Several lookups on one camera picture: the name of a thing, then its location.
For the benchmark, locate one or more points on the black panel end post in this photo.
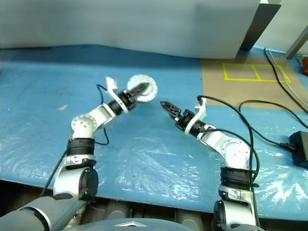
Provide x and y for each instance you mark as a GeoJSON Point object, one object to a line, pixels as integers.
{"type": "Point", "coordinates": [262, 26]}

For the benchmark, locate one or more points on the brown cardboard sheet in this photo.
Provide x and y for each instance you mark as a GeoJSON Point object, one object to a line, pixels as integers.
{"type": "Point", "coordinates": [223, 93]}

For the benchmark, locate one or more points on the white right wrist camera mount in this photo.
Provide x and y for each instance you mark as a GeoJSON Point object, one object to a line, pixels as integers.
{"type": "Point", "coordinates": [203, 111]}

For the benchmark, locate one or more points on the black power adapter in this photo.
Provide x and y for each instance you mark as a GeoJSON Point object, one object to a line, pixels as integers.
{"type": "Point", "coordinates": [300, 149]}

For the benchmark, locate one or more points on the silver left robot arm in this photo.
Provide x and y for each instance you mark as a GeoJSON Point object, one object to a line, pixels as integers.
{"type": "Point", "coordinates": [81, 125]}

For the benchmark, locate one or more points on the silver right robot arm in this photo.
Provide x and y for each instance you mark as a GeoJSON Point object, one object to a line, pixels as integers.
{"type": "Point", "coordinates": [231, 149]}

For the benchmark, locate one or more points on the blue plastic table sheet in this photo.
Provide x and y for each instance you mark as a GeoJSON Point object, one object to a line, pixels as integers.
{"type": "Point", "coordinates": [144, 156]}

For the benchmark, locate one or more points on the grey rounded shape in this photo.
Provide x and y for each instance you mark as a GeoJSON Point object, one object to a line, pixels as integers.
{"type": "Point", "coordinates": [188, 216]}
{"type": "Point", "coordinates": [119, 210]}

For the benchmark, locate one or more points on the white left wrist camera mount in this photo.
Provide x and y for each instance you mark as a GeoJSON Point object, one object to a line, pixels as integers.
{"type": "Point", "coordinates": [111, 84]}

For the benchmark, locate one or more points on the white partition panel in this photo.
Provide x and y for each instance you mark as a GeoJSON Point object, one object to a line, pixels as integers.
{"type": "Point", "coordinates": [120, 21]}

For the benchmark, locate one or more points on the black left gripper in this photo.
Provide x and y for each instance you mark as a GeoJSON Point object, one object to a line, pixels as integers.
{"type": "Point", "coordinates": [128, 99]}

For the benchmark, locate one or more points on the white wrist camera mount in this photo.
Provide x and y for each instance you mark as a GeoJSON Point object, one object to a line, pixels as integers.
{"type": "Point", "coordinates": [111, 84]}
{"type": "Point", "coordinates": [203, 111]}

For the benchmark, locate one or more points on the grey metal post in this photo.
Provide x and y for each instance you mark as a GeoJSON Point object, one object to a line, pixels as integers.
{"type": "Point", "coordinates": [298, 45]}

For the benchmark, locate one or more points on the white round motor part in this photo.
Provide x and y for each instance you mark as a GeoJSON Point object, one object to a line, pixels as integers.
{"type": "Point", "coordinates": [134, 80]}

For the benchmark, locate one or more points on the yellow tape marking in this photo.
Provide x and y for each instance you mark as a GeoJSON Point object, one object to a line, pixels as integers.
{"type": "Point", "coordinates": [252, 80]}

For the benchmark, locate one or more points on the brown cardboard box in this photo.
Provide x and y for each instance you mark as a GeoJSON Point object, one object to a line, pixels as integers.
{"type": "Point", "coordinates": [305, 67]}

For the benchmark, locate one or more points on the small beige tape scrap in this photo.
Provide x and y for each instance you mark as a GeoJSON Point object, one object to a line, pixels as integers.
{"type": "Point", "coordinates": [63, 107]}

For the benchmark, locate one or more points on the grey robot torso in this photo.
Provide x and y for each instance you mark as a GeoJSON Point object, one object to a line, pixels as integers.
{"type": "Point", "coordinates": [132, 226]}

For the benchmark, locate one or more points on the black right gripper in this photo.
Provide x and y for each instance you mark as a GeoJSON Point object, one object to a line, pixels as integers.
{"type": "Point", "coordinates": [184, 119]}

